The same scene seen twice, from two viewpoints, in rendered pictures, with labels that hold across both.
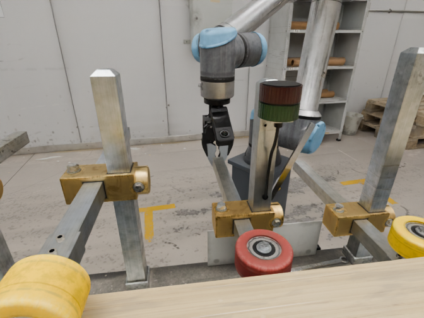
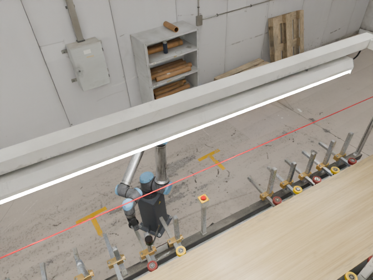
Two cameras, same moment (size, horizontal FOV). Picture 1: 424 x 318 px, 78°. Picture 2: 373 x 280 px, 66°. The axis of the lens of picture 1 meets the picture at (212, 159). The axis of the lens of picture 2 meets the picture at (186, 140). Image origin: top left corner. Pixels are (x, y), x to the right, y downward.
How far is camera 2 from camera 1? 208 cm
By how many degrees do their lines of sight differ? 22
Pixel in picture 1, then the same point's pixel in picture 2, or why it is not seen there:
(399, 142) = (177, 229)
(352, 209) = (172, 240)
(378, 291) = (170, 268)
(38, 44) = not seen: outside the picture
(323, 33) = (161, 158)
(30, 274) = not seen: outside the picture
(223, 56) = (131, 210)
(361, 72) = (207, 58)
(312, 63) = (160, 167)
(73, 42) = not seen: outside the picture
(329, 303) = (162, 273)
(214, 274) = (143, 264)
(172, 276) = (132, 269)
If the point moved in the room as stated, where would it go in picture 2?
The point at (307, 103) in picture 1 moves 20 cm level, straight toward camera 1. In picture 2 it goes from (162, 179) to (160, 195)
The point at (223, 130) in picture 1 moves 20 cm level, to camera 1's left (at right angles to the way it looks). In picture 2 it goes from (135, 226) to (111, 234)
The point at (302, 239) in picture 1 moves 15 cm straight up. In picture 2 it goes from (163, 248) to (161, 239)
